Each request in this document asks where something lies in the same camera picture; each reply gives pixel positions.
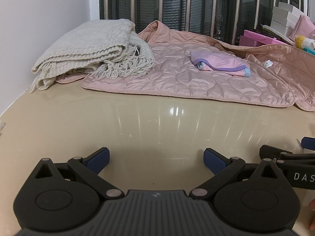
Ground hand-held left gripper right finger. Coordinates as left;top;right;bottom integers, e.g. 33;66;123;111
189;148;287;199

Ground pink pouch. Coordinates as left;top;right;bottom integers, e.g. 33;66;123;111
292;14;315;40

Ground cream knitted fringed blanket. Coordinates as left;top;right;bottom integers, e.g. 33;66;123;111
30;18;155;94

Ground metal window bars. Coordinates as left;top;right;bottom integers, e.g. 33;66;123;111
98;0;315;47

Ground stack of white boxes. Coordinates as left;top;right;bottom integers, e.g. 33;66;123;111
270;1;309;38

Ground pink box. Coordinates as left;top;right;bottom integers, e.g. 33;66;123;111
239;29;296;48

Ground yellow white plush toy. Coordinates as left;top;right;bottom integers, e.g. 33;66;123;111
294;34;315;53

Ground pink purple blue child's garment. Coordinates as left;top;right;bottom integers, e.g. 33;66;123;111
189;51;251;78

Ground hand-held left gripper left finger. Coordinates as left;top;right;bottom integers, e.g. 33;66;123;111
31;147;125;199

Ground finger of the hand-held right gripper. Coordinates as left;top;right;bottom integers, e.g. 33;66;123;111
259;145;315;166
301;137;315;151

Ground pink quilted jacket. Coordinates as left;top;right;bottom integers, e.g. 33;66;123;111
55;20;315;113

